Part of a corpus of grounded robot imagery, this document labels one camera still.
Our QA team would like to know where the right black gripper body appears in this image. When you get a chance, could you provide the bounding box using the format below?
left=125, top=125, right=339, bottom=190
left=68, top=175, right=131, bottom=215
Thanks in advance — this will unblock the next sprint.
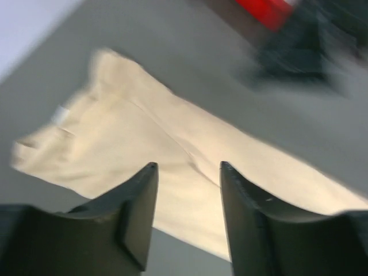
left=235, top=0, right=368, bottom=93

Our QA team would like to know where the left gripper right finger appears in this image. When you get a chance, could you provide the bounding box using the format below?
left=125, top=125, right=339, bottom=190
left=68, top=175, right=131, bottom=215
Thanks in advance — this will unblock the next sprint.
left=220, top=162, right=367, bottom=276

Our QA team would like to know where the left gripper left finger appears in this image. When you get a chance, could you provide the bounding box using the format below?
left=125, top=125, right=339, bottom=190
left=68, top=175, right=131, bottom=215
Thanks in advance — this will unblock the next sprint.
left=1, top=163, right=158, bottom=275

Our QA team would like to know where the red plastic bin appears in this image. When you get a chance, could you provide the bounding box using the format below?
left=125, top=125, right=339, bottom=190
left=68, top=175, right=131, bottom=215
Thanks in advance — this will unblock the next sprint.
left=236, top=0, right=299, bottom=31

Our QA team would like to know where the beige t shirt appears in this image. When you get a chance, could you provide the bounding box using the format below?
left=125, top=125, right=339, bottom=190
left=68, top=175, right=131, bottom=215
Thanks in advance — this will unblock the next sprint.
left=11, top=49, right=367, bottom=259

